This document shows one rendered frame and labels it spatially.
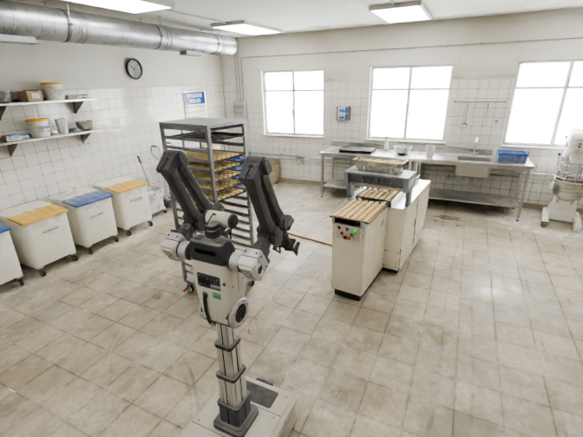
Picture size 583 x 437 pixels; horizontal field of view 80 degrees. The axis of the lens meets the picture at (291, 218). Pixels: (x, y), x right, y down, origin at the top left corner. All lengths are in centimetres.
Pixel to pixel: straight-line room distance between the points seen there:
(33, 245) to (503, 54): 708
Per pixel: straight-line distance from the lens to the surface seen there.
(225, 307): 176
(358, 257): 349
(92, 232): 545
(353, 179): 410
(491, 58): 685
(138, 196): 581
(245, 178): 143
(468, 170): 639
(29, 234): 502
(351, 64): 715
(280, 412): 245
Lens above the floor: 215
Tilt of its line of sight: 22 degrees down
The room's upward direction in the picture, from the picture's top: 1 degrees counter-clockwise
